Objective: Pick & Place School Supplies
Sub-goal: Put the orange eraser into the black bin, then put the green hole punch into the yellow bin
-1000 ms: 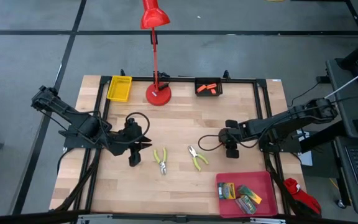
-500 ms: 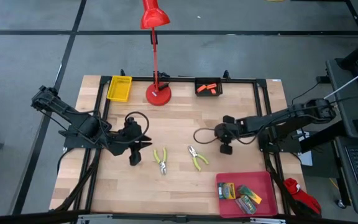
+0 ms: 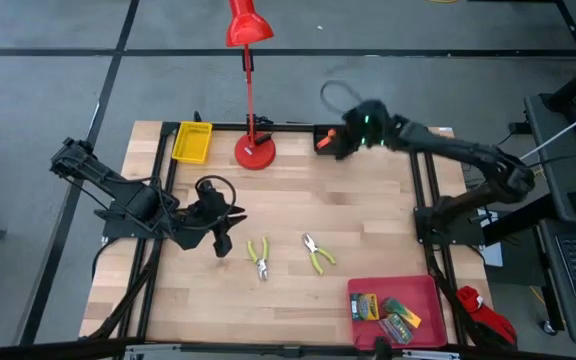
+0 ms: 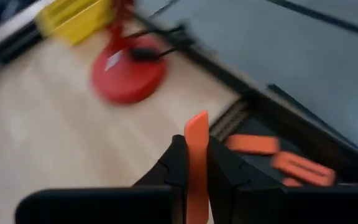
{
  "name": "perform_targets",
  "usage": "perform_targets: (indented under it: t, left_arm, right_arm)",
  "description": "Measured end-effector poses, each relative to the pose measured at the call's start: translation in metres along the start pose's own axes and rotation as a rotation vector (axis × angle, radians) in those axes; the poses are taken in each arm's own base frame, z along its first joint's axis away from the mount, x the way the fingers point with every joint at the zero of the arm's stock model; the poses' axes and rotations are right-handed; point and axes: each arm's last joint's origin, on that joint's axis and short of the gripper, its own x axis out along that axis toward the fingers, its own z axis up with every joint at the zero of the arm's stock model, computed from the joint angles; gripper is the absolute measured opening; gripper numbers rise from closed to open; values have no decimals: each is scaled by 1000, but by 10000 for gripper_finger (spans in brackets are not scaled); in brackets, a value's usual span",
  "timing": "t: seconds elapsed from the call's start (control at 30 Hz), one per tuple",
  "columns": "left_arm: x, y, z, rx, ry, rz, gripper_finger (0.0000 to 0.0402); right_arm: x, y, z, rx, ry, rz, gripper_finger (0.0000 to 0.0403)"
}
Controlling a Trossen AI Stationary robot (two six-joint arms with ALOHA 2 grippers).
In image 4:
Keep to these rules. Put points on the red stand pole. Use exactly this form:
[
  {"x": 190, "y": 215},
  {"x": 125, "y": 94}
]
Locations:
[{"x": 120, "y": 21}]

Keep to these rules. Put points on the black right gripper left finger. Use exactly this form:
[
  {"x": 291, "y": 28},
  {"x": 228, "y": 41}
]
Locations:
[{"x": 172, "y": 168}]

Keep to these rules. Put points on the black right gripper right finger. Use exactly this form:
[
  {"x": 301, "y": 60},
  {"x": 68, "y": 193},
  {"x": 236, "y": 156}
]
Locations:
[{"x": 235, "y": 186}]

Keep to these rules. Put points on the yellow plastic basket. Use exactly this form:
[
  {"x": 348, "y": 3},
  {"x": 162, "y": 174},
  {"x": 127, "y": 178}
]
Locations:
[{"x": 73, "y": 18}]

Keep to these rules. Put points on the red round stand base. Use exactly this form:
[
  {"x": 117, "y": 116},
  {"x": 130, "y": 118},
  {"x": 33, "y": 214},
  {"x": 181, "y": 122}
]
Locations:
[{"x": 126, "y": 77}]

